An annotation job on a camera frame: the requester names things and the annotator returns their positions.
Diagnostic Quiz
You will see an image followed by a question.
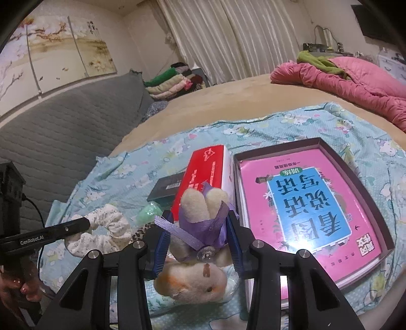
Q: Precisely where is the leopard print scrunchie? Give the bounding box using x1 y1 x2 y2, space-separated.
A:
130 222 154 243

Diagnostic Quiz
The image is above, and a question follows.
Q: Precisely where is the green sponge puff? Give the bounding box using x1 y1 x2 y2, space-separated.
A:
135 202 163 225

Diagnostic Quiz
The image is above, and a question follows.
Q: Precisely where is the white floral fabric scrunchie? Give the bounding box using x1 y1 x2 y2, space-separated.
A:
64 204 132 258

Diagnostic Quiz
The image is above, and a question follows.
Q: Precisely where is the beige plush toy purple ribbon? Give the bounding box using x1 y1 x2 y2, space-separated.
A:
154 182 233 304

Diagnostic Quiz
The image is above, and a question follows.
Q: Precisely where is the person's left hand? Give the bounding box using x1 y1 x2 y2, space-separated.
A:
1 260 43 313

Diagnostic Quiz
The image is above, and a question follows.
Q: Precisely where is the black small box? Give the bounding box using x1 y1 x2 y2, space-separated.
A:
147 172 184 205

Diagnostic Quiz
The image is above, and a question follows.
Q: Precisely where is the pink children's book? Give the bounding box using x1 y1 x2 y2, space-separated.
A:
238 147 383 301

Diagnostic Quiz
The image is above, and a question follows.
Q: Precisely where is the dark purple shallow box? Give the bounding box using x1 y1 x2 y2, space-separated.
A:
233 137 396 310

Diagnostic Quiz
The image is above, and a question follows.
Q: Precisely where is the red tissue pack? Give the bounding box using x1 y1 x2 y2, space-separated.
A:
171 144 235 221

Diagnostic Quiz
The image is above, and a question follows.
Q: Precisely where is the grey quilted headboard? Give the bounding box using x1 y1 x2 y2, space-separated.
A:
1 71 153 232

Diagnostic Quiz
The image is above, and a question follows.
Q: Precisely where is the dark patterned pillow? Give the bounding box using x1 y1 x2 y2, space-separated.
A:
141 100 168 122

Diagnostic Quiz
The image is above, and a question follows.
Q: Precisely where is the tan bed cover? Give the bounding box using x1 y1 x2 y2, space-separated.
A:
111 74 405 156

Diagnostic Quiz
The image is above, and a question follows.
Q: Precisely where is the light blue cartoon bedsheet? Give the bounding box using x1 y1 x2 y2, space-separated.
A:
39 103 405 329

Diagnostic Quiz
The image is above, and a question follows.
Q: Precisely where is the stack of folded clothes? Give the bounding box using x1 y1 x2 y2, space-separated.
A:
144 62 209 101

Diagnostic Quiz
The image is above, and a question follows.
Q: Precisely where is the green cloth on quilt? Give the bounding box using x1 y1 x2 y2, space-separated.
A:
297 50 350 80

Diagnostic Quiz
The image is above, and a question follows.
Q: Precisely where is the pink quilt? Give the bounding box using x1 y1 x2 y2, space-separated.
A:
270 56 405 131

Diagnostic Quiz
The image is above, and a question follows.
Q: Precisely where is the white striped curtain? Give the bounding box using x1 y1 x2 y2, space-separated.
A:
158 1 299 85

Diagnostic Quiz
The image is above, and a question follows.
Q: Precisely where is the electronics on far desk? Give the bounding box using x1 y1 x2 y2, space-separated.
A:
302 25 354 56

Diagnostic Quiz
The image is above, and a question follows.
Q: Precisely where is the white drawer cabinet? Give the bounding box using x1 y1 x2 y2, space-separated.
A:
377 55 406 84

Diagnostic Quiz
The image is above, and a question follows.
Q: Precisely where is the black cable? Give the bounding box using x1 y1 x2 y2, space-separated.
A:
21 192 47 229

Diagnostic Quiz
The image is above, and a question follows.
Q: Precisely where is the blossom wall painting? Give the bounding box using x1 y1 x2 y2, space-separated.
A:
1 15 117 114

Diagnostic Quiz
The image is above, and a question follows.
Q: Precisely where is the black wall television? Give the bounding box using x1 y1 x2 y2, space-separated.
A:
351 5 394 44

